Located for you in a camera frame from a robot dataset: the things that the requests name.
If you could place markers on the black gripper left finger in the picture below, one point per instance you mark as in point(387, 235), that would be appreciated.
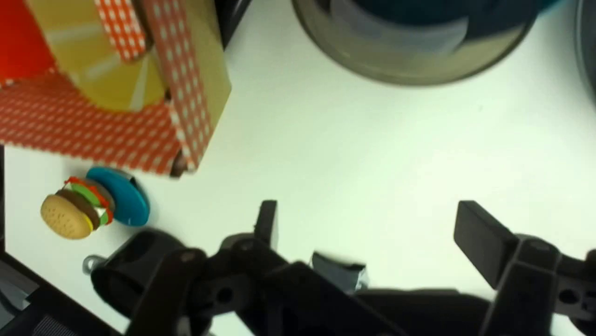
point(247, 276)

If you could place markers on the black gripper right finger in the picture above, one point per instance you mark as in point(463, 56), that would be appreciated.
point(531, 278)

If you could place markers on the glass lid with grey handle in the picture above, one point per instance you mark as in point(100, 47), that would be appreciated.
point(400, 54)

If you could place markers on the blue toy pot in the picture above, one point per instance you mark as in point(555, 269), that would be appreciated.
point(484, 15)

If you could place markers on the small blue toy plate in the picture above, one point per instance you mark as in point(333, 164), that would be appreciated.
point(130, 204)

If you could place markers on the toy hamburger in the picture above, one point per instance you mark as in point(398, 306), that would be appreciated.
point(78, 207)

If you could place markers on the red checkered cardboard basket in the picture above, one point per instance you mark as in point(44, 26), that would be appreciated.
point(134, 84)

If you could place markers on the red toy tomato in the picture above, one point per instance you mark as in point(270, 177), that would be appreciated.
point(22, 47)

